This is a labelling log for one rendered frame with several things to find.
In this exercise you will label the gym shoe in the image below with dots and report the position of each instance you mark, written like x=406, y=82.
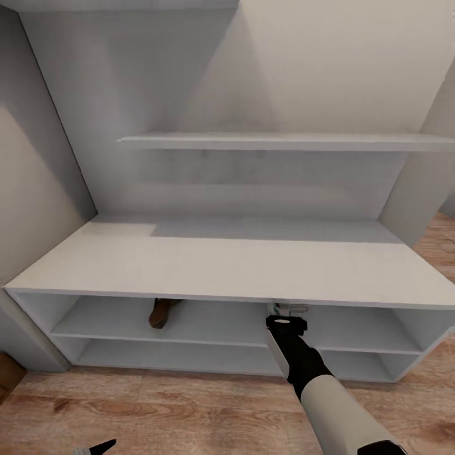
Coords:
x=273, y=309

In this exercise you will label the sandal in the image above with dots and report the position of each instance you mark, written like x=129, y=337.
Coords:
x=162, y=307

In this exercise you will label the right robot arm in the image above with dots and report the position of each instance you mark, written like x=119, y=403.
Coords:
x=342, y=426

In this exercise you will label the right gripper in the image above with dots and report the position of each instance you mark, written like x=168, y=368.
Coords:
x=299, y=324

